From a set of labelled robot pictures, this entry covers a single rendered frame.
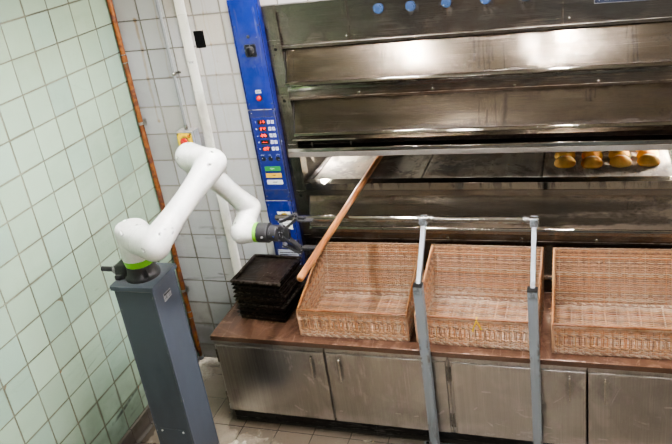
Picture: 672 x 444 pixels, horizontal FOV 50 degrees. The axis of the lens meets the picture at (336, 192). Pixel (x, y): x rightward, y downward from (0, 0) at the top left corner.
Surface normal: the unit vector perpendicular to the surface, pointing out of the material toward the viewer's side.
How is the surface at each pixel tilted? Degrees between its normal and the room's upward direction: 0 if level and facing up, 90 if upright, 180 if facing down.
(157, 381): 90
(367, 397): 90
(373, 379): 90
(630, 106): 70
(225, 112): 90
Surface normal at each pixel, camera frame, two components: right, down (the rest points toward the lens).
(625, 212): -0.32, 0.07
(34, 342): 0.95, 0.00
